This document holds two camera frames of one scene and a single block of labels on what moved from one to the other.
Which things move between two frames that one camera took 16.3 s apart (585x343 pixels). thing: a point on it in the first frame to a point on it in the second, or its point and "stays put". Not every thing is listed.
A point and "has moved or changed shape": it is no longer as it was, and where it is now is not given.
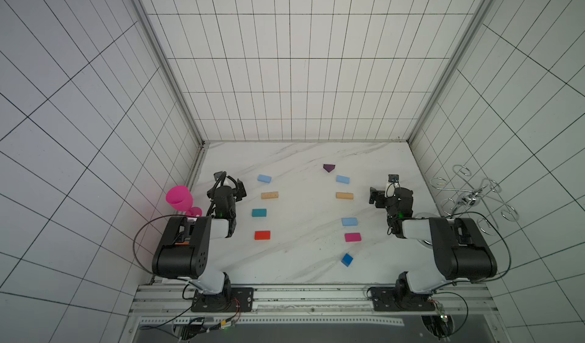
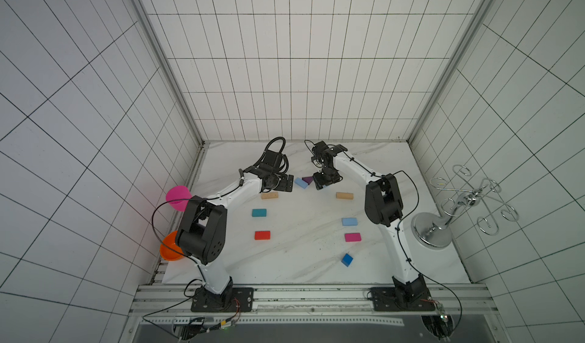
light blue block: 349,221 stays put
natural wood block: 344,195 stays put
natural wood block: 270,195 stays put
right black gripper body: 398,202 to 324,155
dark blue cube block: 346,259 stays put
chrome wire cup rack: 477,198 stays put
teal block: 259,213 stays put
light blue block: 264,178 has moved or changed shape
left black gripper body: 238,193 to 279,184
